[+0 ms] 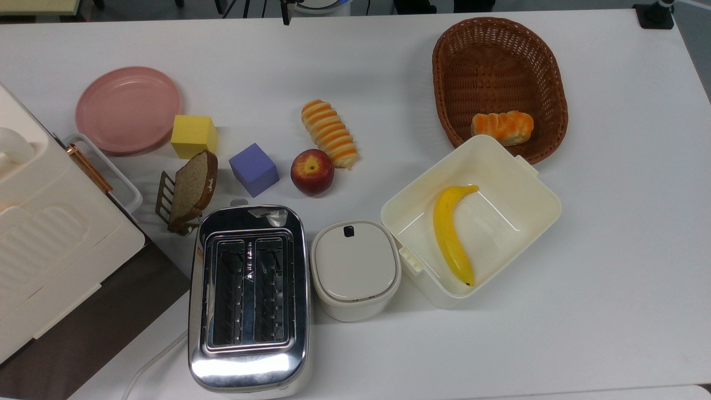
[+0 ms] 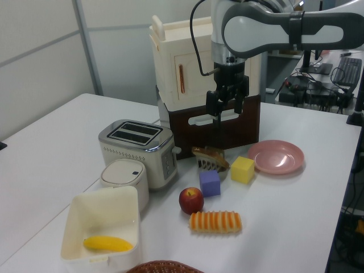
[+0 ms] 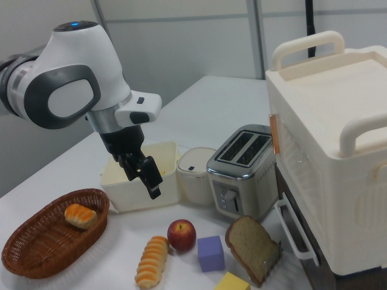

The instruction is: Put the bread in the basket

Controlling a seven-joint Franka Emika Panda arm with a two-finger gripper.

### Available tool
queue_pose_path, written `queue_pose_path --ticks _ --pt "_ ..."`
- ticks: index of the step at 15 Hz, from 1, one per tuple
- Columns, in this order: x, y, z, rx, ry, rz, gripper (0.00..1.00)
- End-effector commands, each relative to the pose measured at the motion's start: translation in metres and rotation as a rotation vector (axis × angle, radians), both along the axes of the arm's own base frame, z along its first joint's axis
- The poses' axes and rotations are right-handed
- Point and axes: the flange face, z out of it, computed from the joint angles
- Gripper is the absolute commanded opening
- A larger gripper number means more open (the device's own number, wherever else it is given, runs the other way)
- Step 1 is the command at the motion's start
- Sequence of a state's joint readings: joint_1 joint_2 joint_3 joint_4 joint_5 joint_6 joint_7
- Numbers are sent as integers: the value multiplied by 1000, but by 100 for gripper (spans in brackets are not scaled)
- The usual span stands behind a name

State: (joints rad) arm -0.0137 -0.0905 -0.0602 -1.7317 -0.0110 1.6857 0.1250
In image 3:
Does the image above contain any short striped bread roll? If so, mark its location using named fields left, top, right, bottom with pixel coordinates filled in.
left=64, top=203, right=97, bottom=230

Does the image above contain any cream square plastic container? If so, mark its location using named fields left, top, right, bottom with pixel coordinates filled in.
left=100, top=141, right=182, bottom=214

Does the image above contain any silver cream toaster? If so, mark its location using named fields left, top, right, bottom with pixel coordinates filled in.
left=206, top=124, right=278, bottom=223

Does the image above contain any purple cube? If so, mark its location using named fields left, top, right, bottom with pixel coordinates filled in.
left=197, top=235, right=226, bottom=272

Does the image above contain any black pole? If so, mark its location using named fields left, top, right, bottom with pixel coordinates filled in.
left=304, top=0, right=317, bottom=59

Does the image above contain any brown bread slice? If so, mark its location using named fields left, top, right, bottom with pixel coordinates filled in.
left=225, top=214, right=284, bottom=287

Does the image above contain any long striped bread roll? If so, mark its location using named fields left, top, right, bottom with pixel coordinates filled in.
left=134, top=235, right=170, bottom=288

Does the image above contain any small white lidded bin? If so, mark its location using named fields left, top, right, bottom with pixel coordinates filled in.
left=176, top=147, right=217, bottom=207

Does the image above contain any yellow block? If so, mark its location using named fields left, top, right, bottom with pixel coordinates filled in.
left=213, top=271, right=251, bottom=290

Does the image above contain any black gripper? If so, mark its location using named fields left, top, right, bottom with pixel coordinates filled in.
left=99, top=125, right=163, bottom=200

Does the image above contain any red apple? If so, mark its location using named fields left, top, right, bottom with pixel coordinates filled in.
left=167, top=219, right=197, bottom=251

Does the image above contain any cream cabinet with handles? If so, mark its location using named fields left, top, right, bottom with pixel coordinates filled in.
left=265, top=30, right=387, bottom=276

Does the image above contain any brown wicker basket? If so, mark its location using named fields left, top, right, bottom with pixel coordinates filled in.
left=1, top=188, right=110, bottom=279

